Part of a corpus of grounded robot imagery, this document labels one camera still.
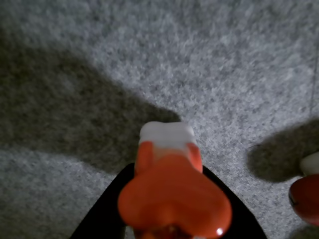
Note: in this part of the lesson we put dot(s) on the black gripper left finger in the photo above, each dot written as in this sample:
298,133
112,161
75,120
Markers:
102,219

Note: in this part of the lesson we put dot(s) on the orange shrimp sushi toy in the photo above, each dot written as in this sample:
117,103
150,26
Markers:
169,194

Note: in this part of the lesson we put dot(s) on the grey carpet tile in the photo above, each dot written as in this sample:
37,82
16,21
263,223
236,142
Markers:
316,49
174,62

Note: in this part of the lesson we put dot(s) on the red tuna sushi toy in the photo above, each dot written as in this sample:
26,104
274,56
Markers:
306,196

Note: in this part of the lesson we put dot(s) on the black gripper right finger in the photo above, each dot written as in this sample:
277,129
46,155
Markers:
244,226

